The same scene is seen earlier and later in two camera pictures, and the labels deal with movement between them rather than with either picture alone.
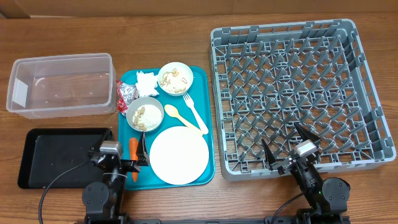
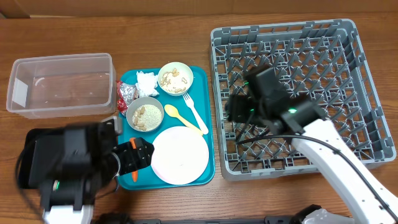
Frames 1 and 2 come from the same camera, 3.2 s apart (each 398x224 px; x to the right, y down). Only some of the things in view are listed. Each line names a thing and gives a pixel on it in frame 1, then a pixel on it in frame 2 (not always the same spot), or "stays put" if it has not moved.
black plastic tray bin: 49,153 stays put
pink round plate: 179,155 stays put
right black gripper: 283,166 to 232,109
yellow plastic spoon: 172,112 stays put
